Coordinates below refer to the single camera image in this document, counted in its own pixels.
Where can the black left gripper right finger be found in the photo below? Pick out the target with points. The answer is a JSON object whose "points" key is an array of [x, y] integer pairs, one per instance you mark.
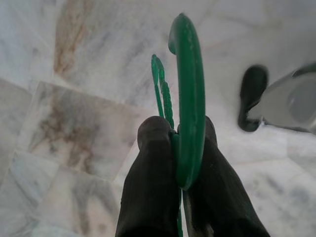
{"points": [[217, 197]]}

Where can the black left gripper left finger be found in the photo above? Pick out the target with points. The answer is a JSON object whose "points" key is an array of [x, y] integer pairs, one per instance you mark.
{"points": [[150, 172]]}

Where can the green plastic hanger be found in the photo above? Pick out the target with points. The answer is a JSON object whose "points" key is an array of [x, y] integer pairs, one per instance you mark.
{"points": [[192, 98]]}

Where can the silver robot leg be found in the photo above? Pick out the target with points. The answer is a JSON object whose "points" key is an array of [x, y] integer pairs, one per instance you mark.
{"points": [[286, 103]]}

